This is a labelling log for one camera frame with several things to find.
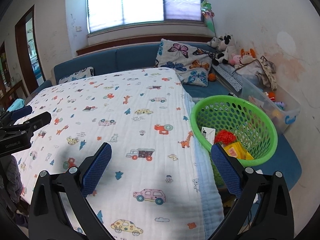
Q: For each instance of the wooden display cabinet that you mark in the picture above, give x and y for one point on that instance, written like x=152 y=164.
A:
x=2 y=75

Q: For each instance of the yellow wrapper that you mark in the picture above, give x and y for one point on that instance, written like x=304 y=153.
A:
x=237 y=151

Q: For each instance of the grey white plush toy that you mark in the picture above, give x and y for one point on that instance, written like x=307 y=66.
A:
x=214 y=42

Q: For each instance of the blue patterned cloth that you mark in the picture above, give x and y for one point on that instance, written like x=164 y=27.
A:
x=228 y=77

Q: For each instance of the yellow toy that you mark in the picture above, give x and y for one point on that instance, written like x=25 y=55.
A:
x=275 y=113

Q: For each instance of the beige printed cloth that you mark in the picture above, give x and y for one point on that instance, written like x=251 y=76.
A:
x=268 y=72

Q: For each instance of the printed white blanket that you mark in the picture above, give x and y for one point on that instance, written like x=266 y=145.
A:
x=140 y=130

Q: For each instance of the blue sofa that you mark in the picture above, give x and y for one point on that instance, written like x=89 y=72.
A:
x=135 y=55

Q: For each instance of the butterfly print pillow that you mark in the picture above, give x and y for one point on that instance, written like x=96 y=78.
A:
x=182 y=60

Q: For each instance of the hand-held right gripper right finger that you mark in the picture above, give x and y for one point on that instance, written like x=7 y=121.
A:
x=225 y=170

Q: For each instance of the blue wipes pack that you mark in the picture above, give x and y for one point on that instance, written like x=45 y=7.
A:
x=16 y=104

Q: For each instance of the colourful pinwheel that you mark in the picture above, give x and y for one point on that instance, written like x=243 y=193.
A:
x=207 y=12

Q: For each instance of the orange fox plush toy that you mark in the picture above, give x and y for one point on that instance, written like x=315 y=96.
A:
x=248 y=54

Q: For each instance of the grey cloth pile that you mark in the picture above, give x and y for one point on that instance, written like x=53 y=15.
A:
x=250 y=68

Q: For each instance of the pink plush toy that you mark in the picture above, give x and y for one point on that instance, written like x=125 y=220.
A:
x=235 y=59

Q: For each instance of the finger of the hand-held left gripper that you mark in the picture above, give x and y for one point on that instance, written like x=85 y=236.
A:
x=35 y=122
x=21 y=111

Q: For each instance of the clear storage box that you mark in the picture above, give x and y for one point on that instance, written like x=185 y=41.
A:
x=287 y=115

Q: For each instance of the small basketball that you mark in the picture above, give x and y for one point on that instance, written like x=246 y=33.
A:
x=212 y=77

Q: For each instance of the small patterned pillow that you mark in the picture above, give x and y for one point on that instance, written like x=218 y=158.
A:
x=77 y=75

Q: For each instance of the window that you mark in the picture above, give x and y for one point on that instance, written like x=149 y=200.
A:
x=142 y=0

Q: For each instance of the green plastic basket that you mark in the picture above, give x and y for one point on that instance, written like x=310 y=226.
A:
x=193 y=122

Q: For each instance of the wooden door frame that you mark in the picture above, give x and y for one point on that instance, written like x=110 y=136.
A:
x=21 y=55

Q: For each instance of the cow plush toy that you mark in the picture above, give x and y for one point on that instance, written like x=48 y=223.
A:
x=226 y=47

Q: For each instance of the purple toy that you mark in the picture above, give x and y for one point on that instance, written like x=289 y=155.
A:
x=281 y=103

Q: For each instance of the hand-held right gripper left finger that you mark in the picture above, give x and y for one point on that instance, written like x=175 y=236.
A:
x=97 y=170

